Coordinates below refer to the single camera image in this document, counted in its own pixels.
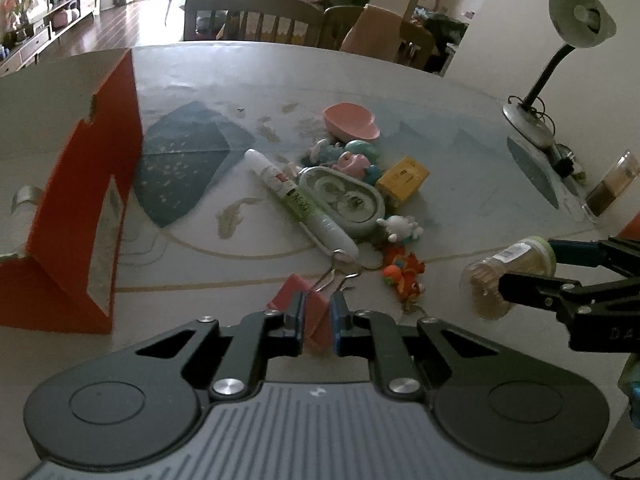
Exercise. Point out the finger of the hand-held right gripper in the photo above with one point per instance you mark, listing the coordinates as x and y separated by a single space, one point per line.
530 290
575 252

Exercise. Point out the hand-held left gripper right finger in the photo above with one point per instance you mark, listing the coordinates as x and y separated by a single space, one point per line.
337 325

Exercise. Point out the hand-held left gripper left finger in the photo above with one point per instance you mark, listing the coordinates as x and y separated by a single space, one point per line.
299 322

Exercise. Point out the pink binder clip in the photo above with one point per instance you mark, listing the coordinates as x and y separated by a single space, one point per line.
317 320

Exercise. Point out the clear toothpick jar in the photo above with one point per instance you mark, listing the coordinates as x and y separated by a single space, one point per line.
520 257

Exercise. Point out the small yellow box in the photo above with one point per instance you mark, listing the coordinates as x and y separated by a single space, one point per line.
402 180

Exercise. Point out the pink and teal doll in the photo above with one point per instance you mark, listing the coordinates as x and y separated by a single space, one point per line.
352 162

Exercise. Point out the red cardboard box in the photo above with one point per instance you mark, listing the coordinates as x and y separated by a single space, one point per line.
65 200

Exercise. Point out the orange object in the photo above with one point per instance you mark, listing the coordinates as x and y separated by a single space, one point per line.
632 225

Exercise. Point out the glass bottle with amber liquid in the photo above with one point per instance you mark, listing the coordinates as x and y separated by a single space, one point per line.
610 187

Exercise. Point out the black power adapter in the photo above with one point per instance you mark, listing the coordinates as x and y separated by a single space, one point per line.
565 162

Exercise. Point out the white toy figure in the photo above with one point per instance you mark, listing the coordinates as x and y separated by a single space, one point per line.
400 227

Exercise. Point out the grey tape dispenser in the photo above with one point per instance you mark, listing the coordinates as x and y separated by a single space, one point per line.
345 200

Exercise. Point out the white tube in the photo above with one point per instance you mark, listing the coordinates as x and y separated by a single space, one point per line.
280 187

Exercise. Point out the pink heart-shaped bowl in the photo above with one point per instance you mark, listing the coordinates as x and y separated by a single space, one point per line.
352 122

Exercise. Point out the grey desk lamp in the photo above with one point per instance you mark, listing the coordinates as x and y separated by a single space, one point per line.
575 15

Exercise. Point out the dark clutter pile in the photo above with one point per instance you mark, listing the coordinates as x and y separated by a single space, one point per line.
442 22

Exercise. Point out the tan cloth on chair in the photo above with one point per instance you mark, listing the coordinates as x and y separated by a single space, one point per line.
372 32

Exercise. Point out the wooden slatted chair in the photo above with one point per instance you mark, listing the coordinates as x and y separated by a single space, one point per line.
250 2

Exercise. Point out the low wooden cabinet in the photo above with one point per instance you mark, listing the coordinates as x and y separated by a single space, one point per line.
45 27

